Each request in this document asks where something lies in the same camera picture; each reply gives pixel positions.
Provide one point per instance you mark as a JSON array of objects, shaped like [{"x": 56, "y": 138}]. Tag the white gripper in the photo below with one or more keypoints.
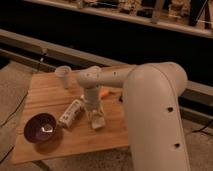
[{"x": 92, "y": 103}]

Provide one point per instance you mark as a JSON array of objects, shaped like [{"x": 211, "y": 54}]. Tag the white sponge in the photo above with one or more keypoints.
[{"x": 97, "y": 120}]

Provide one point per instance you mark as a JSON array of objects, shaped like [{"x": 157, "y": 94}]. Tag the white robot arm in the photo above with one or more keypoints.
[{"x": 151, "y": 109}]

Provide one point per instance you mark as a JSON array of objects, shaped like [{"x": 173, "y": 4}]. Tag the orange carrot toy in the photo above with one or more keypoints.
[{"x": 104, "y": 93}]

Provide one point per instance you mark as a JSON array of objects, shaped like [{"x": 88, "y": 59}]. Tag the white plastic bottle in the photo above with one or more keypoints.
[{"x": 71, "y": 113}]

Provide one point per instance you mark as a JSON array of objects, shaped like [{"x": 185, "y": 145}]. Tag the wooden board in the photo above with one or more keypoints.
[{"x": 46, "y": 94}]

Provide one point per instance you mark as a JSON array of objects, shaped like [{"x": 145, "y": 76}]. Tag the purple bowl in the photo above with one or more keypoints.
[{"x": 40, "y": 128}]

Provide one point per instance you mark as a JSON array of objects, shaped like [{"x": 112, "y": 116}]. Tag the cluttered background shelf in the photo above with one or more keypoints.
[{"x": 165, "y": 14}]

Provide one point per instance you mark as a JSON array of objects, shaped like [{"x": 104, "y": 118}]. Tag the grey metal rail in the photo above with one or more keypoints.
[{"x": 199, "y": 97}]

